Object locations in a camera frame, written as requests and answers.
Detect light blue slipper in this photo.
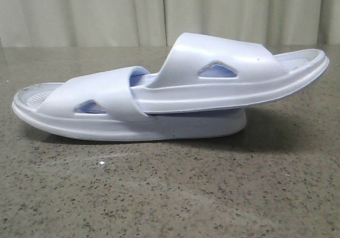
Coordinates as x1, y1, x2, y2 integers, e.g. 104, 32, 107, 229
12, 66, 247, 141
130, 33, 329, 114

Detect pale grey-green curtain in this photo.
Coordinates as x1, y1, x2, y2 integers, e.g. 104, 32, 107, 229
1, 0, 339, 47

